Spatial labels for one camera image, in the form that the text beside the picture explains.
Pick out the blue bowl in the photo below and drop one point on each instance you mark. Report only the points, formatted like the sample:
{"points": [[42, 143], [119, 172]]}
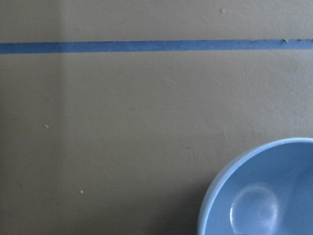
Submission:
{"points": [[265, 191]]}

